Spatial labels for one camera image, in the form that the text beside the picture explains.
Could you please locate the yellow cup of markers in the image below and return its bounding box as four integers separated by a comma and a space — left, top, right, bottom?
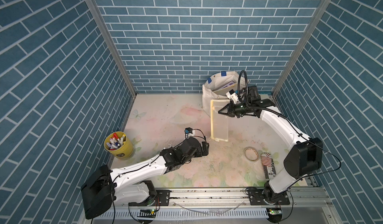
104, 131, 134, 160

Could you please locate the white canvas Doraemon tote bag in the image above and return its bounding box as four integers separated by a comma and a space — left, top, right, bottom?
202, 71, 248, 116

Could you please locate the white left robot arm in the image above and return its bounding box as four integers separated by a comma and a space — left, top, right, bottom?
81, 137, 209, 220

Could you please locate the pale yellow pouch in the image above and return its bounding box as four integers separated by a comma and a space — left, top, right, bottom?
210, 99, 229, 142

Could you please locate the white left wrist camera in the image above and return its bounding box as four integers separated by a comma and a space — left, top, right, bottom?
184, 127, 193, 138

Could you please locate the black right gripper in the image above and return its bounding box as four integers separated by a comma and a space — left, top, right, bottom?
218, 103, 249, 120

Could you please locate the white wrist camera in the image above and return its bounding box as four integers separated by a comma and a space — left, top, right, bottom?
184, 127, 193, 138
226, 89, 239, 104

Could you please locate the aluminium front rail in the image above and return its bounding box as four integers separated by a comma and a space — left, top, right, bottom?
86, 187, 333, 208

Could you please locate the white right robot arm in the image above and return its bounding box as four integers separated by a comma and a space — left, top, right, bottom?
218, 86, 323, 205

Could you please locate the striped tape roll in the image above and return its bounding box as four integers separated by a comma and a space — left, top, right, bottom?
261, 152, 276, 180

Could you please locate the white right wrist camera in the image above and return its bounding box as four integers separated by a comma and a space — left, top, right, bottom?
226, 89, 239, 104

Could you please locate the clear tape roll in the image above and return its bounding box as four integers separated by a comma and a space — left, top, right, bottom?
243, 147, 259, 162

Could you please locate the left aluminium corner post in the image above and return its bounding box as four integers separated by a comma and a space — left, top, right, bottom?
84, 0, 137, 98

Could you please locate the aluminium corner frame post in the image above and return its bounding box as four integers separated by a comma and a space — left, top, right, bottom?
272, 0, 331, 98

